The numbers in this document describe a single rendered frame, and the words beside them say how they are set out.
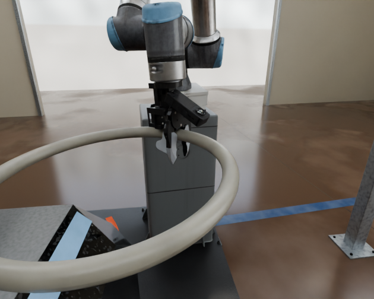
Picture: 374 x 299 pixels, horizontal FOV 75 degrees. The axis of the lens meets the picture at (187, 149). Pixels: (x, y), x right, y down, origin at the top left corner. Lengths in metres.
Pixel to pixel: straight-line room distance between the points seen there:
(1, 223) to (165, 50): 0.47
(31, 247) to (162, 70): 0.42
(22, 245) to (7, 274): 0.17
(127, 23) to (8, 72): 4.96
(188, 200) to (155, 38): 1.05
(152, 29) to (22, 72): 5.03
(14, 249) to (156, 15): 0.50
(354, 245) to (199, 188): 1.04
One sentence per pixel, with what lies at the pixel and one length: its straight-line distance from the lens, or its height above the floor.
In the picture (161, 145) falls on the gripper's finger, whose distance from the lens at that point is 0.64.
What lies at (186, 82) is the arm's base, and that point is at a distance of 1.35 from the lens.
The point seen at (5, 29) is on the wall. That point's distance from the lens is 5.58.
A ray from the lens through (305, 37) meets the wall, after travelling 6.43.
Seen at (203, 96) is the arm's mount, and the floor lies 0.94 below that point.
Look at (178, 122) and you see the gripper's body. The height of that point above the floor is 0.99.
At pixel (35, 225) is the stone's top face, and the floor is 0.86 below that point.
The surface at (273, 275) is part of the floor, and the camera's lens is 1.60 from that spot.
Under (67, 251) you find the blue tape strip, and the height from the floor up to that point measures 0.84.
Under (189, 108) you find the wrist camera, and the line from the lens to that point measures 0.58.
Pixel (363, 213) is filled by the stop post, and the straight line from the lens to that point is 1.79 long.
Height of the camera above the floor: 1.15
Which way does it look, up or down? 22 degrees down
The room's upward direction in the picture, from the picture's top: straight up
